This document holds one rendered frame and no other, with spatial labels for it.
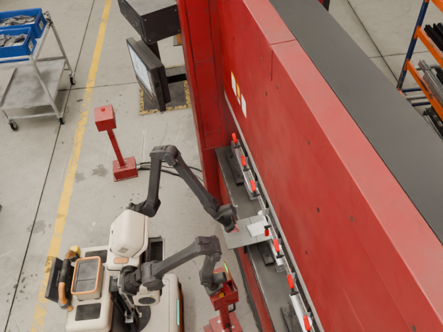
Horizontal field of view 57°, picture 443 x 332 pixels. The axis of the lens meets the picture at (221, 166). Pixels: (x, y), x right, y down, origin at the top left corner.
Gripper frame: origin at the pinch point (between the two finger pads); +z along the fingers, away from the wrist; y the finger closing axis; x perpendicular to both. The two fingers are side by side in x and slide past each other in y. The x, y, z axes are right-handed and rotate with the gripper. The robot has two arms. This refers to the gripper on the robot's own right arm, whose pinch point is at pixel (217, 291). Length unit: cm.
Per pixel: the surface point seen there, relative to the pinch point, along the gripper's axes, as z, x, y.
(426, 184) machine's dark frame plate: -136, -64, 74
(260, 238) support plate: -11.0, 10.8, 37.2
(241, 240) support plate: -13.7, 14.0, 26.7
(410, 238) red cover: -139, -74, 62
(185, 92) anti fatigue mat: 96, 287, 49
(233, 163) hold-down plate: 2, 80, 47
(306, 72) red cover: -136, -12, 73
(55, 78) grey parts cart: 32, 345, -77
